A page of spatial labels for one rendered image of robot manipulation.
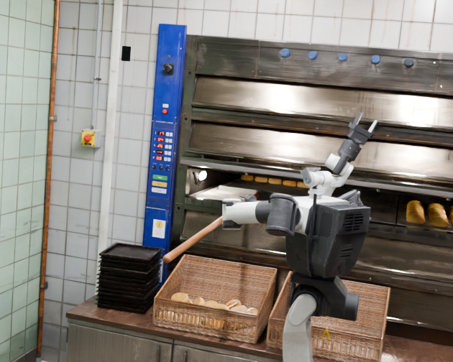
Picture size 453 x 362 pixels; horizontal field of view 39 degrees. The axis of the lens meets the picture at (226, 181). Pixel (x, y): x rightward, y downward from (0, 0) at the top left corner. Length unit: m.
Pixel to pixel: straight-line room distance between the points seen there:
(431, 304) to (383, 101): 1.11
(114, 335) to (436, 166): 1.88
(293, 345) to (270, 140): 1.26
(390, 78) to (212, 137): 1.02
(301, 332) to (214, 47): 1.71
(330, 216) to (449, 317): 1.33
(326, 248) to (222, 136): 1.32
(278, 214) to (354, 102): 1.20
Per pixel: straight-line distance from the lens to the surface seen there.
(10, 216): 3.85
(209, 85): 3.68
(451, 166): 3.52
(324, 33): 3.55
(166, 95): 3.72
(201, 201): 3.72
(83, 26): 3.99
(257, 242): 3.66
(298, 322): 2.72
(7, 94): 3.70
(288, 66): 3.58
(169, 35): 3.73
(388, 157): 3.51
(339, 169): 2.92
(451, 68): 3.52
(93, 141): 3.86
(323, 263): 2.57
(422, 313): 3.66
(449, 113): 3.51
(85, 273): 4.10
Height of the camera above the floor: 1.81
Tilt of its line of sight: 8 degrees down
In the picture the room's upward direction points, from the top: 5 degrees clockwise
